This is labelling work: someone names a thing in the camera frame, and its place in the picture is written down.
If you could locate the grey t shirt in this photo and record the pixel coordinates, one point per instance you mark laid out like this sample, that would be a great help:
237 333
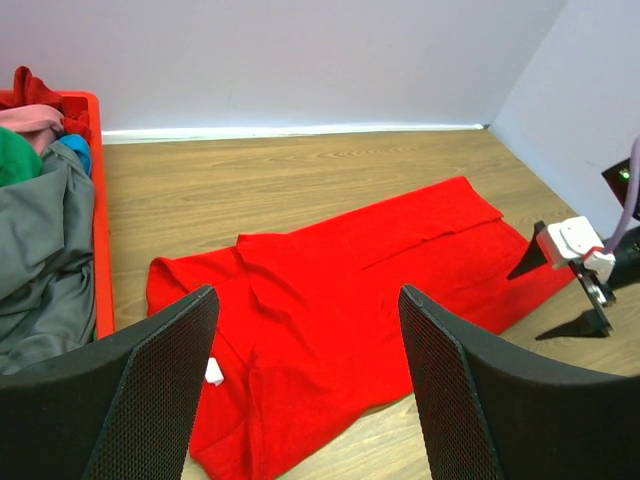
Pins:
48 293

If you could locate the dark red garment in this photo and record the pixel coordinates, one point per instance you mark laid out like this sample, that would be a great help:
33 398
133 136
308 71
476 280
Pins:
31 90

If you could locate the red plastic bin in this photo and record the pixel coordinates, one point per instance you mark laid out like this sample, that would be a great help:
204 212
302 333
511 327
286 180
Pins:
104 302

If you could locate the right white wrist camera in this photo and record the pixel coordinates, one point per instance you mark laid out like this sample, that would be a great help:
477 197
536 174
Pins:
575 239

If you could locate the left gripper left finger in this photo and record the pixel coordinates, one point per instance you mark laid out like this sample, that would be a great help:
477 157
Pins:
121 407

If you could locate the blue garment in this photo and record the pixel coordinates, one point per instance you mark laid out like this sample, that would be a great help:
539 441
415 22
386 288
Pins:
81 148

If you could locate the red t shirt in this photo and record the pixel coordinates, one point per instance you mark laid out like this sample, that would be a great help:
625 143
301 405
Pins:
309 336

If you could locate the pink t shirt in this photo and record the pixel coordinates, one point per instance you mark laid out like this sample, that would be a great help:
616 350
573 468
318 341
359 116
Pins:
39 124

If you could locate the green t shirt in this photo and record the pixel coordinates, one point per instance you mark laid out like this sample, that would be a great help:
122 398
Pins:
19 161

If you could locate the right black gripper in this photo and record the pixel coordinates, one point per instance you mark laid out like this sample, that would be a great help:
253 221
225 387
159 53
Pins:
590 323

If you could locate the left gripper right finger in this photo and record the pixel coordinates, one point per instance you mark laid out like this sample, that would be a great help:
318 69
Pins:
489 409

